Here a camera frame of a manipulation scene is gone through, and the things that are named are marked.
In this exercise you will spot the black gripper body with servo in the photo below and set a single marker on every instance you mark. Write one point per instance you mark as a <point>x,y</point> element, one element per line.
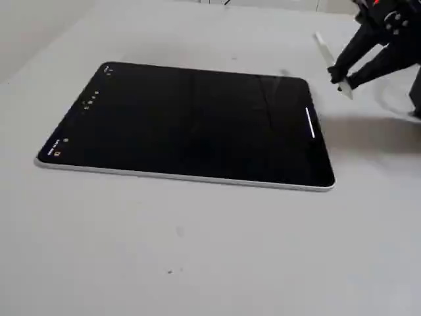
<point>378,44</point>

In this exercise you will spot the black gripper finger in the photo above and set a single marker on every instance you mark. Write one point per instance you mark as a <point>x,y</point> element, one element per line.
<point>356,49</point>
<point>385,67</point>

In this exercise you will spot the white stylus pencil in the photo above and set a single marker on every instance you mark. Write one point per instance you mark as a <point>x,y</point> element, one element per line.
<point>325,52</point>

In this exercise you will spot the black-screen silver tablet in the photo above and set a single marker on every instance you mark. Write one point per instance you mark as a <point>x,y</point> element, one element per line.
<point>197,131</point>

